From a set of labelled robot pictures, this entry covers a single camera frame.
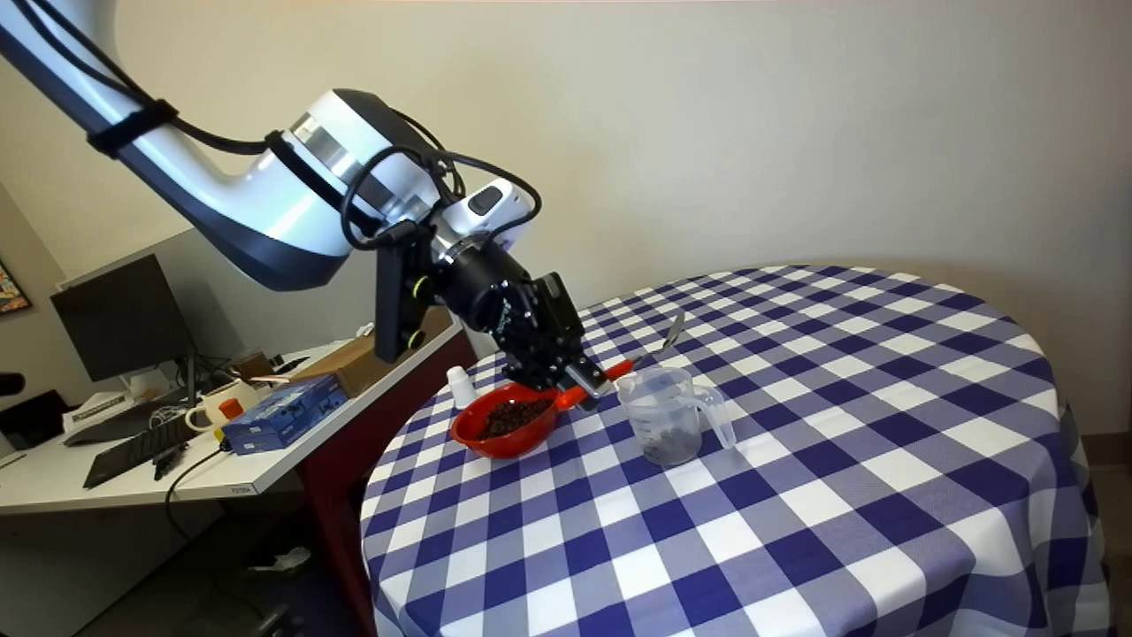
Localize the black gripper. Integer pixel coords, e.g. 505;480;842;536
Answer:
440;239;604;391

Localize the red plastic spoon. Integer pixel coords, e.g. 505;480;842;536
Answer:
553;360;637;414

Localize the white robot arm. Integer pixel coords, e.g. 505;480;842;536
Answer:
0;0;604;397

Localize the orange plastic bowl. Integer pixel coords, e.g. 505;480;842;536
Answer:
452;385;560;459

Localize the small white bottle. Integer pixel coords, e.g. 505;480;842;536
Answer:
447;364;477;411

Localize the transparent measuring cup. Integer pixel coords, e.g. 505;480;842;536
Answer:
617;367;737;466

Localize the long cardboard box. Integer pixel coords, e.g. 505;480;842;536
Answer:
295;309;452;397

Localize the blue white checkered tablecloth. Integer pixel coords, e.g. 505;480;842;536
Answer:
362;267;1116;637

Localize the blue tissue box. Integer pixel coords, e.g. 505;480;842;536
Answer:
224;375;346;458

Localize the grey partition panel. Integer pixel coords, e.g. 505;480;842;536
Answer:
62;229;376;357

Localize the white mug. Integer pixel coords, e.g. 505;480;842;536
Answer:
184;400;228;432

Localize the white office desk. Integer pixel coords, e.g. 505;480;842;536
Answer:
0;321;468;522

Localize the black keyboard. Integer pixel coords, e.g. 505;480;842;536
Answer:
86;423;190;490

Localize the black computer monitor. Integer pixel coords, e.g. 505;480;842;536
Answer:
49;255;195;400

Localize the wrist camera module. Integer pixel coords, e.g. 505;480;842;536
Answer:
451;177;534;249

